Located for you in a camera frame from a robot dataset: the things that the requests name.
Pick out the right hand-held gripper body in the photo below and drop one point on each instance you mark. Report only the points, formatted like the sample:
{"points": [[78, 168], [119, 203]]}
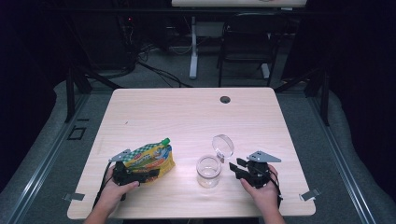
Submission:
{"points": [[258, 174]]}

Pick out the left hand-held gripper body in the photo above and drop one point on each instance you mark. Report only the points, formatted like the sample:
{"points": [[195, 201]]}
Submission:
{"points": [[124, 175]]}

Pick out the yellow pouch with green cap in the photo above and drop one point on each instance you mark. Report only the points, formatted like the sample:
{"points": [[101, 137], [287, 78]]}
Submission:
{"points": [[155, 158]]}

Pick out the clear glass jar hinged lid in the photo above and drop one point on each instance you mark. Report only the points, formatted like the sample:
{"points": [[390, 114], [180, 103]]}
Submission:
{"points": [[208, 172]]}

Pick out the person's left hand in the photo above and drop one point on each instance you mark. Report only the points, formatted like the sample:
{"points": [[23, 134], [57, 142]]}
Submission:
{"points": [[113, 194]]}

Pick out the person's right hand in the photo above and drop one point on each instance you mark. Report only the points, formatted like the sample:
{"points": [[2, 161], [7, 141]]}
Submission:
{"points": [[266, 197]]}

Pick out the grey tape strip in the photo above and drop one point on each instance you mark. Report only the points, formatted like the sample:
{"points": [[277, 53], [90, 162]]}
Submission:
{"points": [[309, 194], [74, 196]]}

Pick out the dark equipment cabinet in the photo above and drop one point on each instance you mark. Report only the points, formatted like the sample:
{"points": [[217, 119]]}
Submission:
{"points": [[102, 40]]}

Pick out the dark curtain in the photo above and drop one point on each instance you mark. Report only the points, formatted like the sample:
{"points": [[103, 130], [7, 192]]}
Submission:
{"points": [[28, 77], [364, 77]]}

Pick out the light wooden background desk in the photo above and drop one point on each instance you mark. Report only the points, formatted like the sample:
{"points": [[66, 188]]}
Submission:
{"points": [[236, 3]]}

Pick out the aluminium floor rail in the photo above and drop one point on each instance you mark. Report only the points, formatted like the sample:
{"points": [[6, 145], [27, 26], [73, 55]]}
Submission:
{"points": [[46, 158], [341, 161]]}

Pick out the black metal frame stand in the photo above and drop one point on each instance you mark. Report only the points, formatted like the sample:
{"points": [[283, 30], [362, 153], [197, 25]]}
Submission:
{"points": [[70, 93], [323, 96]]}

